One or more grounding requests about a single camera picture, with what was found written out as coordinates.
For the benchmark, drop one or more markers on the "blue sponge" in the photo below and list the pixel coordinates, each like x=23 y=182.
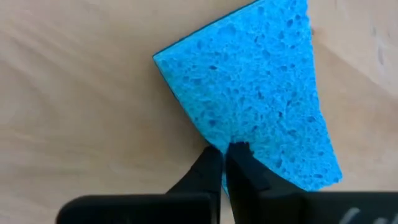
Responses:
x=248 y=77

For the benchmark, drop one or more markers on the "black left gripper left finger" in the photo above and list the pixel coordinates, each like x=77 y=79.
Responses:
x=140 y=210

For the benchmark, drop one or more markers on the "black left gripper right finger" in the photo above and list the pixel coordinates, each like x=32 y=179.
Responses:
x=311 y=208

